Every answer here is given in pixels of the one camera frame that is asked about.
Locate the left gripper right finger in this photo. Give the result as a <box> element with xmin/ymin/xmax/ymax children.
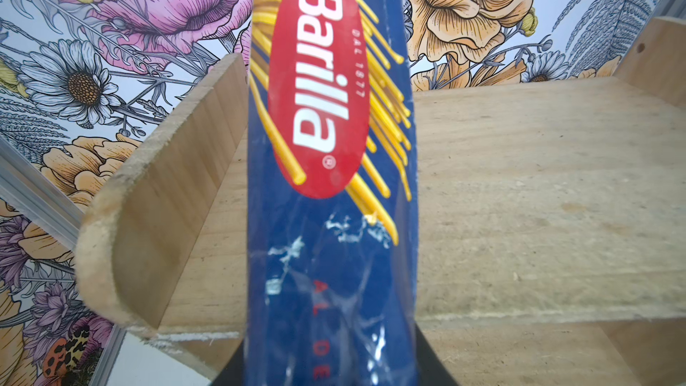
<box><xmin>416</xmin><ymin>326</ymin><xmax>458</xmax><ymax>386</ymax></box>

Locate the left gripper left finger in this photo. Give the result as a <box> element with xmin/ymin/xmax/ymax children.
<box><xmin>211</xmin><ymin>341</ymin><xmax>245</xmax><ymax>386</ymax></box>

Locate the wooden two-tier shelf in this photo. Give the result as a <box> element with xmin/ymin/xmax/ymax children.
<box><xmin>76</xmin><ymin>17</ymin><xmax>685</xmax><ymax>385</ymax></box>

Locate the blue Barilla spaghetti box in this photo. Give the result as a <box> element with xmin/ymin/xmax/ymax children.
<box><xmin>244</xmin><ymin>0</ymin><xmax>419</xmax><ymax>385</ymax></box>

